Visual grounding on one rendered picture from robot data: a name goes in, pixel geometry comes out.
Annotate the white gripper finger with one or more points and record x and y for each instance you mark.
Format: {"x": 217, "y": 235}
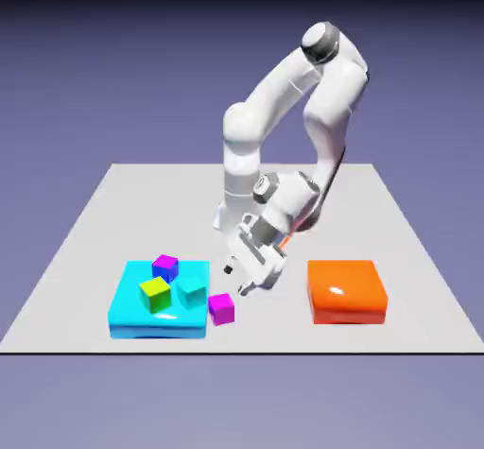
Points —
{"x": 247, "y": 287}
{"x": 228, "y": 266}

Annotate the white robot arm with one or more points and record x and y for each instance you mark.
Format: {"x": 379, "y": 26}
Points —
{"x": 242, "y": 127}

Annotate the small magenta cube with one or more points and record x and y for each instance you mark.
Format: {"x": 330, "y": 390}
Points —
{"x": 221, "y": 308}

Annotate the large cyan box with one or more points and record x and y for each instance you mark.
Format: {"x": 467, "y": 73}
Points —
{"x": 159, "y": 316}

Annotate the large orange box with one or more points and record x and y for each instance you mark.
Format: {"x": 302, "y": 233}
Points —
{"x": 346, "y": 294}

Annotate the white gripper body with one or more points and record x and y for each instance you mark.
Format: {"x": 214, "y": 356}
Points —
{"x": 254, "y": 258}

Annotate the small yellow-green cube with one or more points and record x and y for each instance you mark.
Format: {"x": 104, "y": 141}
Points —
{"x": 155, "y": 293}

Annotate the small purple and blue cube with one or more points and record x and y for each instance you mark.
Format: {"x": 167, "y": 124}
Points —
{"x": 165, "y": 265}

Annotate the small teal cube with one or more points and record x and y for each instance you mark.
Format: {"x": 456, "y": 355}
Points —
{"x": 192, "y": 291}

